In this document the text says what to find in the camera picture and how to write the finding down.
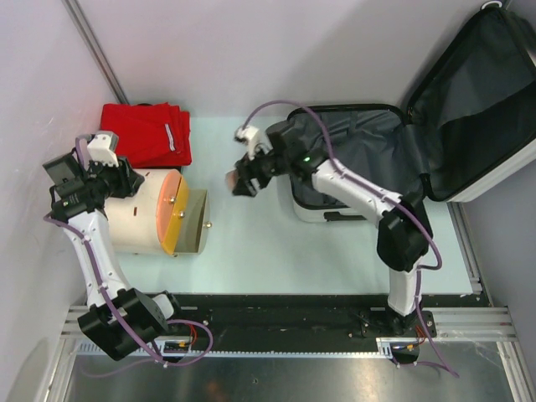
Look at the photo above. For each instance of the beige bottom drum drawer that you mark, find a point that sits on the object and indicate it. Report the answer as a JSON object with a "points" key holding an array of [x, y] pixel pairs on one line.
{"points": [[195, 225]]}

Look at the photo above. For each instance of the yellow drum drawer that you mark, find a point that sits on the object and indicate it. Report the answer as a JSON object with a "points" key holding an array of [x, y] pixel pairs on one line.
{"points": [[178, 211]]}

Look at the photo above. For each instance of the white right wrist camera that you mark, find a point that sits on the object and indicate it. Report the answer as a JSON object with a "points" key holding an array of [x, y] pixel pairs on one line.
{"points": [[251, 137]]}

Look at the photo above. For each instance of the aluminium frame post left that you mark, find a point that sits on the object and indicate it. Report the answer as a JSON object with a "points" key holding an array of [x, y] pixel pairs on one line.
{"points": [[92, 43]]}

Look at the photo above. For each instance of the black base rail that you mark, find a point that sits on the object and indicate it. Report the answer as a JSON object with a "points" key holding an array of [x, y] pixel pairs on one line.
{"points": [[357, 316]]}

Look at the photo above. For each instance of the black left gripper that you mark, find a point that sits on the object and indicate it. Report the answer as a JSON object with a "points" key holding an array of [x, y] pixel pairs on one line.
{"points": [[130, 181]]}

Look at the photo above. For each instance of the beige cylindrical drum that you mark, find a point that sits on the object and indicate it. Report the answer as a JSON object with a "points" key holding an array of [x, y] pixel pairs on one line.
{"points": [[132, 220]]}

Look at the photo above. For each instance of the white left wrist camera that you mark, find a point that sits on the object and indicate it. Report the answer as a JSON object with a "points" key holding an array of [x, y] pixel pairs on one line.
{"points": [[102, 148]]}

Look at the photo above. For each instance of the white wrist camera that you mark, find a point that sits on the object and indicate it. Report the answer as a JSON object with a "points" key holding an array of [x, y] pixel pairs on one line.
{"points": [[102, 148], [251, 137]]}

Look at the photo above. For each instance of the pink octagonal jar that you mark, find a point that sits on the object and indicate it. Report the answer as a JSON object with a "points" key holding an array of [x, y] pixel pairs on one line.
{"points": [[232, 179]]}

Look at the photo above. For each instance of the space astronaut print suitcase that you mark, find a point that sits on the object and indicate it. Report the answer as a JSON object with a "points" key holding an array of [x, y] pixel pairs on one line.
{"points": [[467, 125]]}

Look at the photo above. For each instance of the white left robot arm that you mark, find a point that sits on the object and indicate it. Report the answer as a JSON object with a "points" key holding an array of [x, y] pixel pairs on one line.
{"points": [[121, 319]]}

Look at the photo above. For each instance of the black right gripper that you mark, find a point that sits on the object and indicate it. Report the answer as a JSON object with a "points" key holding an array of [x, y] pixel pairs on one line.
{"points": [[248, 170]]}

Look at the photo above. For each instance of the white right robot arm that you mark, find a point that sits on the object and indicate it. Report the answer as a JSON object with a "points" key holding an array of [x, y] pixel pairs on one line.
{"points": [[404, 232]]}

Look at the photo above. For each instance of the orange drum drawer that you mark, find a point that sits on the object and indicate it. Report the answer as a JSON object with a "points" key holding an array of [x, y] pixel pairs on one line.
{"points": [[166, 202]]}

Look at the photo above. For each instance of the red garment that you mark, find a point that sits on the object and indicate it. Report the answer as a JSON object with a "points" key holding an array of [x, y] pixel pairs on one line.
{"points": [[150, 136]]}

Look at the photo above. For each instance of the grey slotted cable duct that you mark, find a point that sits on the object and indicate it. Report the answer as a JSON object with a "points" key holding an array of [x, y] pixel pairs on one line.
{"points": [[286, 344]]}

